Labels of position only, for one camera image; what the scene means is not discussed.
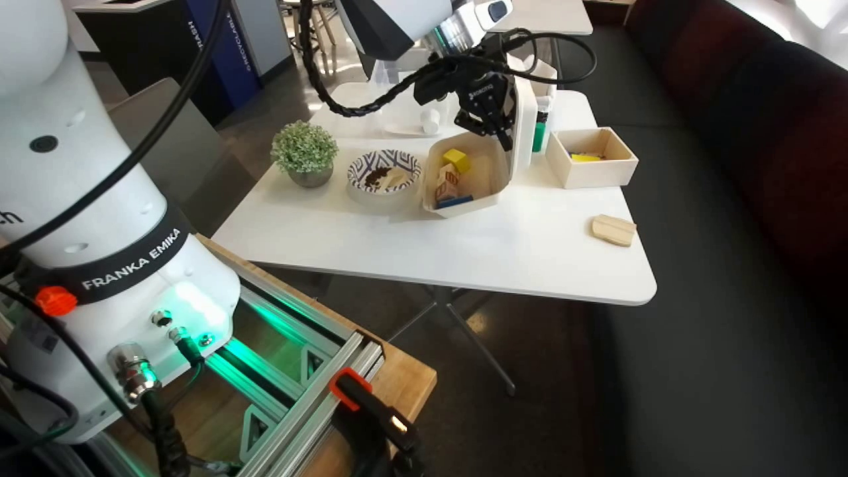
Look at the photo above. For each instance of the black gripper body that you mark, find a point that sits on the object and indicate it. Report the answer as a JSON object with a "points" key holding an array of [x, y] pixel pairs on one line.
{"points": [[484, 92]]}

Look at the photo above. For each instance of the cream clamshell takeout box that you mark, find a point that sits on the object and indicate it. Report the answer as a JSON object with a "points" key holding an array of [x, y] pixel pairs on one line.
{"points": [[486, 176]]}

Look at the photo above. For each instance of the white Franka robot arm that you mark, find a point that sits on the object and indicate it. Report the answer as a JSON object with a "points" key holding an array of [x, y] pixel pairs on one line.
{"points": [[89, 176]]}

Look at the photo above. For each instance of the yellow block in wooden box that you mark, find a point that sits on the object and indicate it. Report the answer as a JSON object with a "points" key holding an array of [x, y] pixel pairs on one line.
{"points": [[588, 157]]}

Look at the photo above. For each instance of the small open wooden box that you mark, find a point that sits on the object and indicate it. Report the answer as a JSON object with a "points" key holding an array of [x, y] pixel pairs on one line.
{"points": [[601, 176]]}

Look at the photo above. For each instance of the small green bottle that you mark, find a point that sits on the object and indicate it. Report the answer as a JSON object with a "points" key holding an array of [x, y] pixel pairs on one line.
{"points": [[543, 122]]}

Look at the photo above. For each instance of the yellow block in clamshell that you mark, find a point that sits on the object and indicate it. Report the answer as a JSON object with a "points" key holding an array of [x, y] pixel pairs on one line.
{"points": [[458, 161]]}

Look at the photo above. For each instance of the natural wooden block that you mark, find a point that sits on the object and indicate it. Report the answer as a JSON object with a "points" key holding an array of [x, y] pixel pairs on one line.
{"points": [[446, 187]]}

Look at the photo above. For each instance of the flat blue block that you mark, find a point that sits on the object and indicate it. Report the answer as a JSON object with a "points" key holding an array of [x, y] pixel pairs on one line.
{"points": [[454, 203]]}

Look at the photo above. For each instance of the white side table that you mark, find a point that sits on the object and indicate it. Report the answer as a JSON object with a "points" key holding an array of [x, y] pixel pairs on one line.
{"points": [[544, 15]]}

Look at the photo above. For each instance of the blue patterned paper plate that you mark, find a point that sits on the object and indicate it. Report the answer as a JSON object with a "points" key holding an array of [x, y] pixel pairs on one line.
{"points": [[361, 167]]}

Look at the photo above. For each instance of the white folding work table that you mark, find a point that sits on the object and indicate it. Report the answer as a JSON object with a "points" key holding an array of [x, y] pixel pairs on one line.
{"points": [[442, 256]]}

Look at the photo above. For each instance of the flat oval wooden block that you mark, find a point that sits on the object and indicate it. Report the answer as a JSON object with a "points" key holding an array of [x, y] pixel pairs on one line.
{"points": [[614, 231]]}

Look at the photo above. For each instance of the green artificial potted plant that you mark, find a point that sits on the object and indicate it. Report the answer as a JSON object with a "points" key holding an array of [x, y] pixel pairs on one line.
{"points": [[305, 153]]}

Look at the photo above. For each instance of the dark sofa bench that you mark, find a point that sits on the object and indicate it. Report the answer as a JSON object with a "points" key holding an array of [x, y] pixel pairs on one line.
{"points": [[751, 220]]}

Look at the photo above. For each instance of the wooden base board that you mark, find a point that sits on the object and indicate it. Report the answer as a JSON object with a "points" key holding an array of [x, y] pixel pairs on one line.
{"points": [[406, 386]]}

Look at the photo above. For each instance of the red and black clamp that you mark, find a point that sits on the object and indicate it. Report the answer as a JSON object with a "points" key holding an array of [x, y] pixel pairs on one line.
{"points": [[373, 414]]}

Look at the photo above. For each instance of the aluminium profile frame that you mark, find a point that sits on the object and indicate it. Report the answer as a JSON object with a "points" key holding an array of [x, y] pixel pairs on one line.
{"points": [[292, 371]]}

